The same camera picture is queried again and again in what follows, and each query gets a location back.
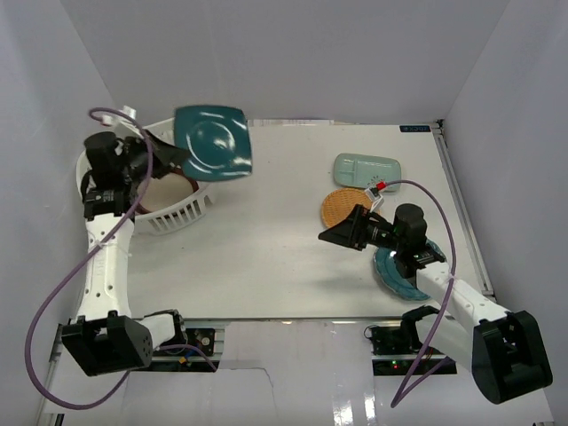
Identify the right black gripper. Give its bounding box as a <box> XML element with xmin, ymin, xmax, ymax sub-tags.
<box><xmin>319</xmin><ymin>205</ymin><xmax>405</xmax><ymax>253</ymax></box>

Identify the orange woven round plate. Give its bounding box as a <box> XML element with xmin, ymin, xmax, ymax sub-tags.
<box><xmin>320</xmin><ymin>188</ymin><xmax>372</xmax><ymax>228</ymax></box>

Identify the dark red rimmed round plate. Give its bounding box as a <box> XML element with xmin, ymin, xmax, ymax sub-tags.
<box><xmin>137</xmin><ymin>170</ymin><xmax>199</xmax><ymax>214</ymax></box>

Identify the teal scalloped round plate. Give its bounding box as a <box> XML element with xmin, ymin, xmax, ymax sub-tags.
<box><xmin>373</xmin><ymin>240</ymin><xmax>447</xmax><ymax>302</ymax></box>

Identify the dark teal square plate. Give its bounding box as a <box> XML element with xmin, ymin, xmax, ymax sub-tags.
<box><xmin>172</xmin><ymin>105</ymin><xmax>253</xmax><ymax>182</ymax></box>

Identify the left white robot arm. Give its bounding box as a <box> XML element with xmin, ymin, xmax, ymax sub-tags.
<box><xmin>62</xmin><ymin>131</ymin><xmax>188</xmax><ymax>376</ymax></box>

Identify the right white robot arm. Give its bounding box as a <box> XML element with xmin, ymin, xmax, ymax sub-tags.
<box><xmin>318</xmin><ymin>203</ymin><xmax>553</xmax><ymax>404</ymax></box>

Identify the white plastic dish bin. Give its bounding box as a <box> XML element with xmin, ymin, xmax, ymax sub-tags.
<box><xmin>75</xmin><ymin>118</ymin><xmax>219</xmax><ymax>235</ymax></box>

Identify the light green rectangular plate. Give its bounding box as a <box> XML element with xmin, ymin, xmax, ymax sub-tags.
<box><xmin>333</xmin><ymin>153</ymin><xmax>402</xmax><ymax>189</ymax></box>

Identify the blue label sticker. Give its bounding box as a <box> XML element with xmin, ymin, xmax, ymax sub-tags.
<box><xmin>399</xmin><ymin>125</ymin><xmax>431</xmax><ymax>133</ymax></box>

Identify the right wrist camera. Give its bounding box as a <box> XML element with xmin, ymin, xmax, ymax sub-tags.
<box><xmin>364</xmin><ymin>181</ymin><xmax>387</xmax><ymax>213</ymax></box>

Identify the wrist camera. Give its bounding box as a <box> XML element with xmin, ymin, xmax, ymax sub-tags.
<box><xmin>99</xmin><ymin>106</ymin><xmax>141</xmax><ymax>139</ymax></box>
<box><xmin>364</xmin><ymin>181</ymin><xmax>387</xmax><ymax>213</ymax></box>

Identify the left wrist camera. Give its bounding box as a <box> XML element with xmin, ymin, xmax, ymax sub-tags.
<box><xmin>99</xmin><ymin>106</ymin><xmax>141</xmax><ymax>139</ymax></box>

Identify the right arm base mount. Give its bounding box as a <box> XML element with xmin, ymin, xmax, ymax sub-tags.
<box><xmin>363</xmin><ymin>305</ymin><xmax>457</xmax><ymax>377</ymax></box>

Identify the aluminium frame rail right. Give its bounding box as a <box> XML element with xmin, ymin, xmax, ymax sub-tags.
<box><xmin>432</xmin><ymin>119</ymin><xmax>497</xmax><ymax>302</ymax></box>

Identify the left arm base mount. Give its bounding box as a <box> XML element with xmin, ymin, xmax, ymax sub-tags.
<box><xmin>147</xmin><ymin>327</ymin><xmax>223</xmax><ymax>373</ymax></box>

